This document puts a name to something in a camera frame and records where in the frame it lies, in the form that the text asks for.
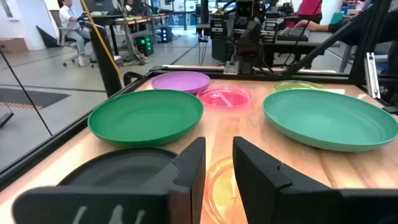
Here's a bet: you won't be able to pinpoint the purple plastic plate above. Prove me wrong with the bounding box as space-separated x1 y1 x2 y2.
150 71 211 95

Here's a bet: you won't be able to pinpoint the grey office chair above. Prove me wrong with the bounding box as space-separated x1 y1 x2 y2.
49 9 96 68

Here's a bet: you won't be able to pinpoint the silver aluminium bracket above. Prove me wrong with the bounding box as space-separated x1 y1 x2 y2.
364 52 382 100

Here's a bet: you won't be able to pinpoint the grey desk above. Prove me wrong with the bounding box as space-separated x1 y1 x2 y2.
263 30 354 73

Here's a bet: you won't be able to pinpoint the cardboard box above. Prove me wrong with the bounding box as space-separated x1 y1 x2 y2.
0 37 29 55

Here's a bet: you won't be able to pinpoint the thin black rod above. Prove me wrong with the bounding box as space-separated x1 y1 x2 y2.
0 45 54 138

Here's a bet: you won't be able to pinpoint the orange translucent plastic plate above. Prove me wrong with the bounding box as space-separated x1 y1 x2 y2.
203 155 248 224

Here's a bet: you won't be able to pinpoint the pink translucent plastic plate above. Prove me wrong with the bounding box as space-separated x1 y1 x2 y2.
197 85 252 110

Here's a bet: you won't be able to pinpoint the computer tower blue lights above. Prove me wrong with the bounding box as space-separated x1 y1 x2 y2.
159 26 174 44

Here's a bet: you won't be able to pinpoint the person's hand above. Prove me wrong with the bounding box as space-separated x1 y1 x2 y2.
293 19 330 33

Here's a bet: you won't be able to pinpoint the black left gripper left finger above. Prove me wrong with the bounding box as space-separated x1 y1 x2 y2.
12 136 206 224

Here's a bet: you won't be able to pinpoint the black hazard-striped floor mat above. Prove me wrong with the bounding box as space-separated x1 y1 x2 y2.
0 87 71 110

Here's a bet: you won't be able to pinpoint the computer tower green lights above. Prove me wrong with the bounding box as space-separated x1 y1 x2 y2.
134 35 155 58

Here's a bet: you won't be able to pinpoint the person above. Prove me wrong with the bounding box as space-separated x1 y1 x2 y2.
293 0 325 24
58 0 95 67
327 9 398 47

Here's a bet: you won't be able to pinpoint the black table frame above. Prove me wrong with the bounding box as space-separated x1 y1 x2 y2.
0 65 398 191

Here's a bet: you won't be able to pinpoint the yellow hanging cable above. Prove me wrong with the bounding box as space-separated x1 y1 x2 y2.
80 0 124 84

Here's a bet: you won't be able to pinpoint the teal plastic plate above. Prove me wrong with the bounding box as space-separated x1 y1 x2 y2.
262 89 398 153

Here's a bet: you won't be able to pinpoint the wooden desk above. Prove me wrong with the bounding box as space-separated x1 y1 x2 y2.
90 13 169 60

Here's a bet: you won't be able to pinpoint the black keyboard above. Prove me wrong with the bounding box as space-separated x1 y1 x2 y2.
276 27 312 42

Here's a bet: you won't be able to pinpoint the black plastic plate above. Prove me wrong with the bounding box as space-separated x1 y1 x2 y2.
57 146 178 188

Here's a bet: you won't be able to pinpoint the black camera rig beam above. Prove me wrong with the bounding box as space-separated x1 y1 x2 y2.
85 21 123 98
281 0 393 82

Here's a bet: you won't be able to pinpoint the light green translucent plate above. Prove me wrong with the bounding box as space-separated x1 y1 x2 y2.
273 80 326 93

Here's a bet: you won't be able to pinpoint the dark green plastic plate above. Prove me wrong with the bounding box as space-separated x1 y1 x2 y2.
87 89 205 148

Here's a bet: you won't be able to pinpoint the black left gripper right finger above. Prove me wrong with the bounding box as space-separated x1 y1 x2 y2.
232 136 398 224

